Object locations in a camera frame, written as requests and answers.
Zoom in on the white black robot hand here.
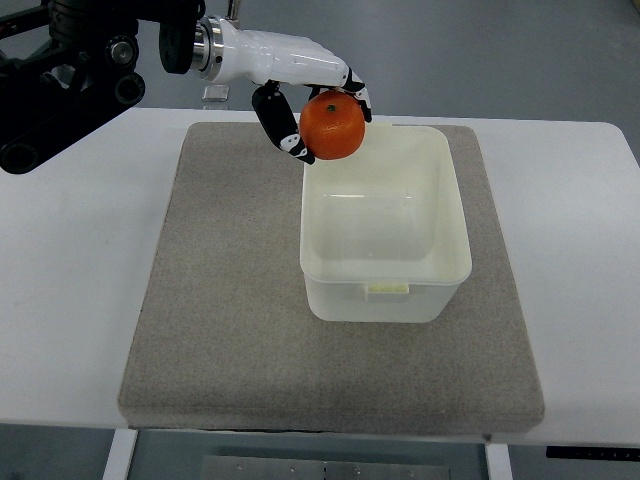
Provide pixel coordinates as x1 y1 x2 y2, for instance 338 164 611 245
192 17 372 164

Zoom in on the orange fruit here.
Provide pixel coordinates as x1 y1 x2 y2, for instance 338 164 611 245
299 90 365 160

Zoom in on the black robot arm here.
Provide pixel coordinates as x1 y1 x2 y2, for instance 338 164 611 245
1 1 206 175

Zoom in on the white plastic box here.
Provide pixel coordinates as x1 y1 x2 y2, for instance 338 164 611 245
300 124 472 323

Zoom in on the small clear floor plate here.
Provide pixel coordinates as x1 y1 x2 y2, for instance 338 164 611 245
202 84 230 103

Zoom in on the grey felt mat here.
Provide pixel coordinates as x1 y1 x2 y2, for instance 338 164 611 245
118 122 545 436

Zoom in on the white table left leg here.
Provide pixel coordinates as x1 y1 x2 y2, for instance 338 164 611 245
102 429 138 480

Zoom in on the white table leg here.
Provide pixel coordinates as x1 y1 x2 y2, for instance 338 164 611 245
102 429 138 480
485 440 513 480

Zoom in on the white table right leg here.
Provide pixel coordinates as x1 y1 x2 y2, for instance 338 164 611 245
485 440 513 480

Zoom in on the black table control panel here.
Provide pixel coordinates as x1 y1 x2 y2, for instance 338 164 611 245
546 446 640 462

